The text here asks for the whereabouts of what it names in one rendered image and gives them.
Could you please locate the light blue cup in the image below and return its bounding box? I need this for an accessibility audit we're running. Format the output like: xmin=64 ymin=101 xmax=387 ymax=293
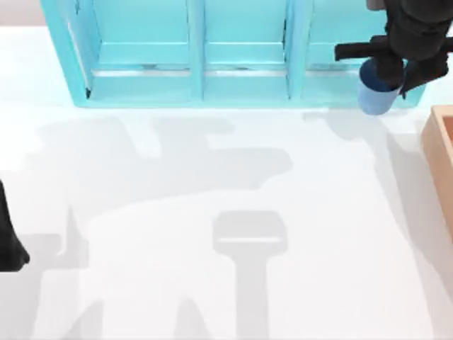
xmin=357 ymin=57 xmax=405 ymax=116

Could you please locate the salmon-coloured shallow box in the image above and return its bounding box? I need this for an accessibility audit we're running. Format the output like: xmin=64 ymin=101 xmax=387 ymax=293
xmin=420 ymin=105 xmax=453 ymax=245

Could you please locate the light blue rack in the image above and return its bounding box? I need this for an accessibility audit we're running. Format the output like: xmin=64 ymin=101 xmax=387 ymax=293
xmin=39 ymin=0 xmax=431 ymax=109

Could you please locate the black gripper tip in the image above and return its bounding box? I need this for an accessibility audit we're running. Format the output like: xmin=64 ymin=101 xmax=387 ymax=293
xmin=0 ymin=179 xmax=31 ymax=273

